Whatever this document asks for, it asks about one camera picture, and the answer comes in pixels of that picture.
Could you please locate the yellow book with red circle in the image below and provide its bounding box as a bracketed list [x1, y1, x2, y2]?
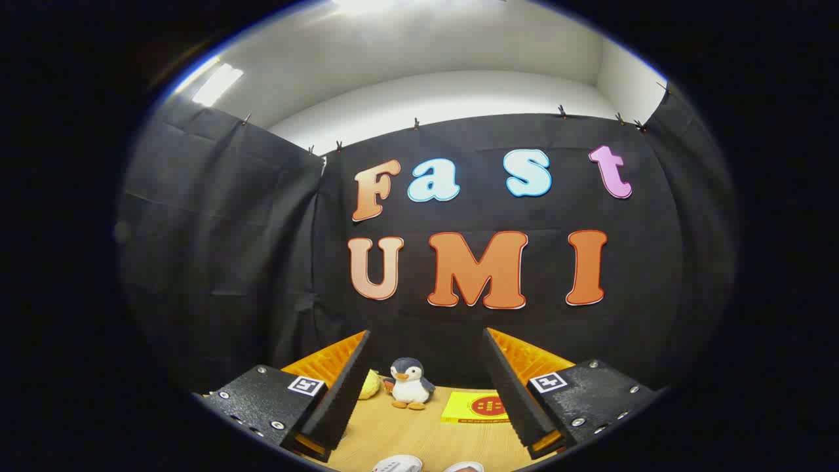
[440, 391, 511, 425]

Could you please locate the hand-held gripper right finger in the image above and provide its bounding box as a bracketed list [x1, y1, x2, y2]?
[482, 328, 669, 458]

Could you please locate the black backdrop cloth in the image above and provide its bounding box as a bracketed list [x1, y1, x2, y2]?
[118, 85, 738, 397]

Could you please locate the ceiling light panel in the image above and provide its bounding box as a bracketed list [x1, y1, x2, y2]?
[191, 62, 244, 108]

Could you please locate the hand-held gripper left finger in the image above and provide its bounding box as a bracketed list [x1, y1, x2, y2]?
[195, 330, 372, 463]

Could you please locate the penguin plush toy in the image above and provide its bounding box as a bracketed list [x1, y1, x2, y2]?
[383, 357, 437, 410]

